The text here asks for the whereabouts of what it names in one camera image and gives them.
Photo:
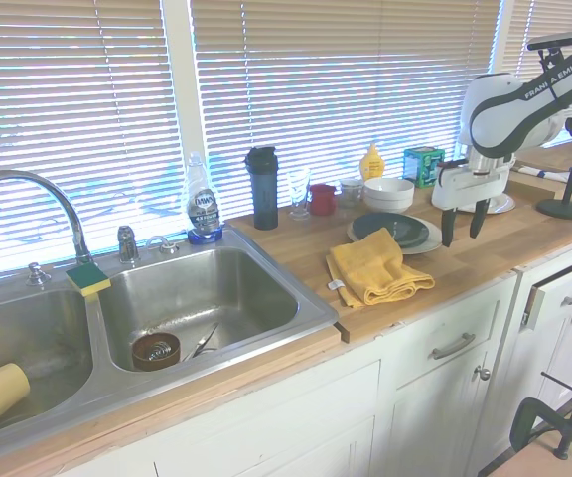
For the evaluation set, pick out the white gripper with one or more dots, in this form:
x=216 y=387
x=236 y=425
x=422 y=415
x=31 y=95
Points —
x=470 y=186

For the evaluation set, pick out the yellow terry towel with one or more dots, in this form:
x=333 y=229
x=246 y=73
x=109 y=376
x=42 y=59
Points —
x=370 y=268

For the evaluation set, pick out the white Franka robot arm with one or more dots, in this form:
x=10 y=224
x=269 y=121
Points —
x=499 y=114

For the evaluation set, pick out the white dinner plate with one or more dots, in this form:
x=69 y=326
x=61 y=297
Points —
x=502 y=204

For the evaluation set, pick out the large cream plate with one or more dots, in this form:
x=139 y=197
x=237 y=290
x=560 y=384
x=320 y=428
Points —
x=427 y=243

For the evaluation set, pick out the dark blue plate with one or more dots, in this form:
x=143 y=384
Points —
x=410 y=228

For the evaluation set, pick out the green cardboard box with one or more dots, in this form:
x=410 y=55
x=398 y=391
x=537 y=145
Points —
x=421 y=166

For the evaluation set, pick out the white ceramic bowl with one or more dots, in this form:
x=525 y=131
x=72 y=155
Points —
x=389 y=206
x=389 y=188

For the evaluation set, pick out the white rolled napkin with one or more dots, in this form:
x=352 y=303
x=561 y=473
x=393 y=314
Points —
x=554 y=175

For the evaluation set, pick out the yellow mustard bottle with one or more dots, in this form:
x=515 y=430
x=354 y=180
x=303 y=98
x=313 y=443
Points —
x=373 y=164

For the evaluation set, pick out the wooden tray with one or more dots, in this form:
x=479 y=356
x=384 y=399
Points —
x=559 y=156

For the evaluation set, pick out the small clear jar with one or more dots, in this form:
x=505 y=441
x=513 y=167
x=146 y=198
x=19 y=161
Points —
x=350 y=194

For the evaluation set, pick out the red mug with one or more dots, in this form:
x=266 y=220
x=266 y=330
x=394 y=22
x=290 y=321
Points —
x=322 y=200

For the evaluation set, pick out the silver cabinet knob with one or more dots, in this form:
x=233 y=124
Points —
x=483 y=373

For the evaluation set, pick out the clear drinking glass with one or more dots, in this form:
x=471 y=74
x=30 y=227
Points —
x=298 y=191

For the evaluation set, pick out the white horizontal window blind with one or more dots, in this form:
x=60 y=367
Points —
x=519 y=45
x=340 y=74
x=67 y=99

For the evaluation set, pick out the black shaker bottle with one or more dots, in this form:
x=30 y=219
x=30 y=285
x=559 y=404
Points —
x=265 y=194

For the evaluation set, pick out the dark green table clamp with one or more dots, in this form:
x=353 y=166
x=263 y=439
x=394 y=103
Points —
x=524 y=417

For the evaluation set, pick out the clear dish soap bottle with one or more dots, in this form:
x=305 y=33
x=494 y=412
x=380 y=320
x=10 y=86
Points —
x=204 y=208

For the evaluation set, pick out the stainless steel double sink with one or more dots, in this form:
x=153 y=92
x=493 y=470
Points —
x=206 y=288

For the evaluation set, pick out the white kitchen base cabinet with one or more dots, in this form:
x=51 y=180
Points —
x=266 y=422

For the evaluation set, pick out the silver knife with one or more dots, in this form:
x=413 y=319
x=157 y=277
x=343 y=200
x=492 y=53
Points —
x=201 y=343

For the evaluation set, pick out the brown bowl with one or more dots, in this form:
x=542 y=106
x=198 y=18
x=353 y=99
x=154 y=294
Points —
x=139 y=358

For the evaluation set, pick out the green and yellow sponge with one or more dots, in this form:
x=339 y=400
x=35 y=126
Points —
x=87 y=279

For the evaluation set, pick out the chrome gooseneck faucet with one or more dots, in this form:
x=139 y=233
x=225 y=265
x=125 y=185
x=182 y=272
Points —
x=70 y=208

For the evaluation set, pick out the chrome sink knob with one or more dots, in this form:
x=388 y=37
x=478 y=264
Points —
x=37 y=275

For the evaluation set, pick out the black round-base camera stand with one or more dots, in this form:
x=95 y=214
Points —
x=564 y=208

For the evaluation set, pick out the grey bar camera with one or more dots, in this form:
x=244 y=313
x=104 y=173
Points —
x=554 y=41

